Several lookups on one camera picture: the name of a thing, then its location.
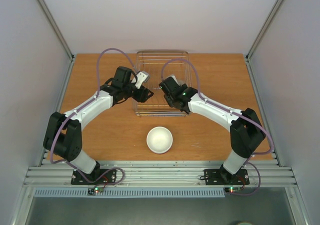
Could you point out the left small circuit board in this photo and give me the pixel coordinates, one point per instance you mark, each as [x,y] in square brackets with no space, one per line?
[95,191]

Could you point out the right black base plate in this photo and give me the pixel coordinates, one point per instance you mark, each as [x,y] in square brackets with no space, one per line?
[215,177]

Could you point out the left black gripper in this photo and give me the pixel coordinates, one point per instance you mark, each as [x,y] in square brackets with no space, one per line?
[143,97]

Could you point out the chrome wire dish rack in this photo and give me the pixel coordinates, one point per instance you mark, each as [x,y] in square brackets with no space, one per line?
[161,64]

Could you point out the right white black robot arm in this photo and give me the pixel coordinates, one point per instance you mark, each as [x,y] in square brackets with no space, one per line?
[243,125]

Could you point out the grey slotted cable duct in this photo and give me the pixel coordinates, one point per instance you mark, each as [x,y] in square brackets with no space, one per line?
[130,193]

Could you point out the small circuit board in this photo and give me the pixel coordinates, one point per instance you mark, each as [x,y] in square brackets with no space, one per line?
[95,191]
[233,189]

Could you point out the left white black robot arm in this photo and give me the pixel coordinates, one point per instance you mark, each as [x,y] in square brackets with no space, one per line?
[63,136]

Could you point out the white ceramic bowl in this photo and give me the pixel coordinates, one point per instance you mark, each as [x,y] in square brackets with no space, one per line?
[159,140]

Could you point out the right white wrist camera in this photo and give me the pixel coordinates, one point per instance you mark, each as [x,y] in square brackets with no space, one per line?
[178,81]

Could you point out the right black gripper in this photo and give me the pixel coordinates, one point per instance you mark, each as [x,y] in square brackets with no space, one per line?
[170,100]

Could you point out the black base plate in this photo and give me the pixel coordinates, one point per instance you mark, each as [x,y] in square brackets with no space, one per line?
[215,177]
[96,177]

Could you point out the right small circuit board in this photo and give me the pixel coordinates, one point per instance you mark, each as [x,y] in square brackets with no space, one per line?
[233,189]

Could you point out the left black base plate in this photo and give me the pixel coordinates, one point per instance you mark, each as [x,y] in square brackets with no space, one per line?
[96,177]

